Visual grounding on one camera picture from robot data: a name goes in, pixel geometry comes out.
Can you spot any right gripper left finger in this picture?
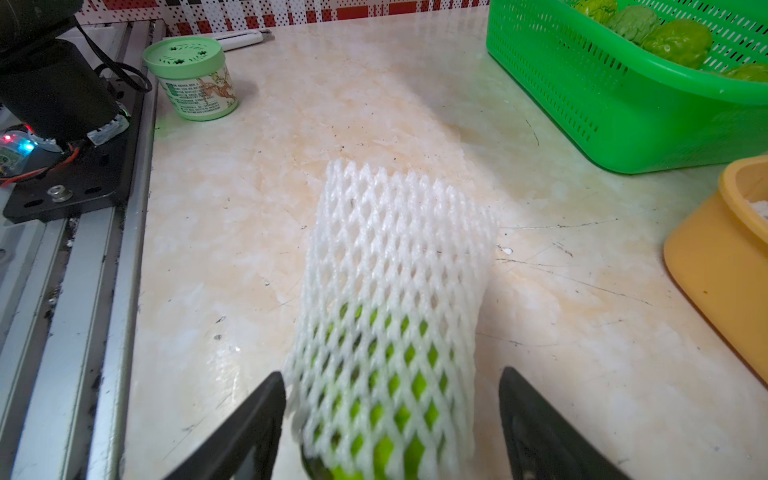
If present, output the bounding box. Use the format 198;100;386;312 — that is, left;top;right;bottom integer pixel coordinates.
167;371;286;479

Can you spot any green basket with apples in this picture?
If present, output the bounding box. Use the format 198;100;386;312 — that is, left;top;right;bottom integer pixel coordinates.
486;1;767;174

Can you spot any custard apple in basket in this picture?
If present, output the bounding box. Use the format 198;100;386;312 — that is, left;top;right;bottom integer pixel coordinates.
640;19;714;70
607;5;661;45
725;63;768;83
573;0;618;24

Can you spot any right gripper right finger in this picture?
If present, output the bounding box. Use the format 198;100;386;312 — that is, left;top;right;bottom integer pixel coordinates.
498;366;627;479

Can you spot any yellow tray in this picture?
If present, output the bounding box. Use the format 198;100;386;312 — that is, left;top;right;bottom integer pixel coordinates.
663;156;767;382

